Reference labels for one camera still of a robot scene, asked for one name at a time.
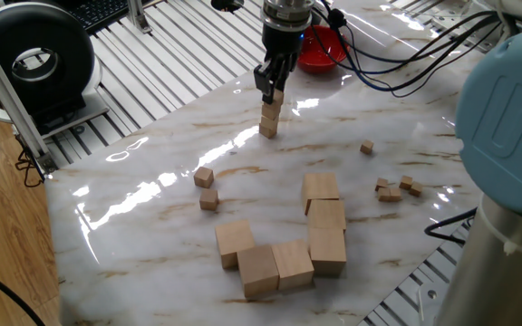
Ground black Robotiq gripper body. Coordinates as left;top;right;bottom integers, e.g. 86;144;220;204
261;23;306;60

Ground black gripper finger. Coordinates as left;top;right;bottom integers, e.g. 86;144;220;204
253;56;286;106
282;50;300;85

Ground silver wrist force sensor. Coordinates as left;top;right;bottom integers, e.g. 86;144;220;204
260;0;315;32

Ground red glossy bowl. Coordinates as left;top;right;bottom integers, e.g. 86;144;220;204
296;24;351;75

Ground large wooden cube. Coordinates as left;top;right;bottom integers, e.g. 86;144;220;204
300;171;341;216
237;244;281;300
306;198;347;233
214;218;257;272
306;227;348;278
271;238;315;291

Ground silver round mounting plate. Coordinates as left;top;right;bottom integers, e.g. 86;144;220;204
428;0;502;51

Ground black computer keyboard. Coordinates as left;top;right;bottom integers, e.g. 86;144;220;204
59;0;153;34

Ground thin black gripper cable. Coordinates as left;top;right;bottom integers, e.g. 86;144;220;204
309;11;498;78

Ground black cable with bulky connector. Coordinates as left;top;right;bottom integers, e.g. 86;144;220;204
317;0;502;99

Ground aluminium frame bar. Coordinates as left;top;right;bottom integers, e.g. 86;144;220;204
0;17;59;176
127;0;153;35

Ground black ring shaped device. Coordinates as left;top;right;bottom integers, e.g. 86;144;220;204
0;2;111;139

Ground black cable with metal plug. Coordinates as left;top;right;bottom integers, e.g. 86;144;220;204
423;206;479;247

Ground thin black hanging wire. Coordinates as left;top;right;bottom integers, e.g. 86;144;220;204
14;135;47;189

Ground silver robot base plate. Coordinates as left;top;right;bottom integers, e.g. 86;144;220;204
417;284;450;326

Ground black floor cable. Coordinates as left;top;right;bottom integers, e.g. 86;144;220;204
0;255;47;326

